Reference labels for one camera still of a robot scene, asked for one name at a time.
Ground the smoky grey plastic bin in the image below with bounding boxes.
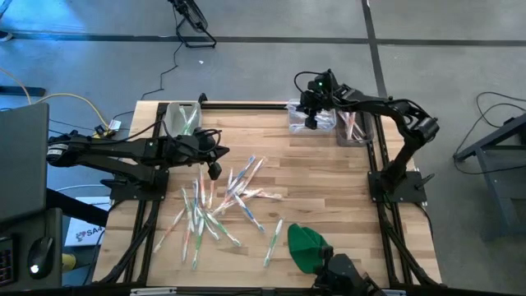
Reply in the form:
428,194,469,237
335,107,376,148

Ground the black computer mouse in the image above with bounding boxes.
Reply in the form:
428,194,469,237
26,236,55,281

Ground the black floor bar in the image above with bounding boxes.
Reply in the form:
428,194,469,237
0,85,46,98

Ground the black table frame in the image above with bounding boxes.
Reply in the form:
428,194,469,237
92,100,443,289

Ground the white printed cardboard box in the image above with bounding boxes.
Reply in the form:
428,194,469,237
63,196,111,247

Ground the yellow plug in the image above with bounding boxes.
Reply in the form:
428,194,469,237
61,252,83,273

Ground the grey metal table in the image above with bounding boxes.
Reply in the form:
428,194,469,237
454,113,526,242

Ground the yellow cable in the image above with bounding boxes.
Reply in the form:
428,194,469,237
0,67,108,152

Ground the green cloth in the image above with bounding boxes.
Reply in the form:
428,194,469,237
286,223,335,275

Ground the frosted white plastic bin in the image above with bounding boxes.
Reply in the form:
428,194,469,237
164,101,202,139

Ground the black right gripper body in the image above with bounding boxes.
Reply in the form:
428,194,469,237
294,69,344,131

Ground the dark operator desk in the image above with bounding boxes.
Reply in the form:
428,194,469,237
0,207,63,291

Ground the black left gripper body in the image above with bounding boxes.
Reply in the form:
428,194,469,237
180,127,225,182

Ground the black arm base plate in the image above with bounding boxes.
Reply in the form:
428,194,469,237
367,170,436,203
100,168,170,202

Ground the clear plastic bin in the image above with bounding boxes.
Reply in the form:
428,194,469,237
287,98,338,136

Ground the dark grey monitor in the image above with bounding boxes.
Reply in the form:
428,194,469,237
0,102,50,225

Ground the black grabber tool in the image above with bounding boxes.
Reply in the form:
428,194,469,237
314,245,387,296

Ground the black floor cable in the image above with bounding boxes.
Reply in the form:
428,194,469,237
141,40,185,102
459,90,526,154

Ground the black diagonal stand bar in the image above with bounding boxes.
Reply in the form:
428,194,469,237
44,187,110,228

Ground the backlit keyboard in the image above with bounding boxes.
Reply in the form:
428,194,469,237
0,234,18,288

